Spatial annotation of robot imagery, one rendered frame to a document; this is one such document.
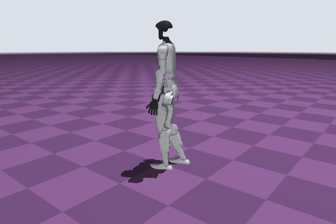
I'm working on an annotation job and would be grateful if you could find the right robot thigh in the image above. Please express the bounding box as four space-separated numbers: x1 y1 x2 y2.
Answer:
165 95 179 135

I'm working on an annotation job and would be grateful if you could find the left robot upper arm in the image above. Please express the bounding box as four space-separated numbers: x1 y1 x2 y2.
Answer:
158 45 169 77

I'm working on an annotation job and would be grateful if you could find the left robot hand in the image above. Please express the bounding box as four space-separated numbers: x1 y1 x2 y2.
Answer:
146 94 160 115

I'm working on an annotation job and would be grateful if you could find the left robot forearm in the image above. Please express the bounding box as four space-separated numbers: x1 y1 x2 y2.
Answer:
153 70 164 100

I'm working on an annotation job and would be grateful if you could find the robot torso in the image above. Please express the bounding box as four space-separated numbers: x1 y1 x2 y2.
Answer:
157 41 179 100

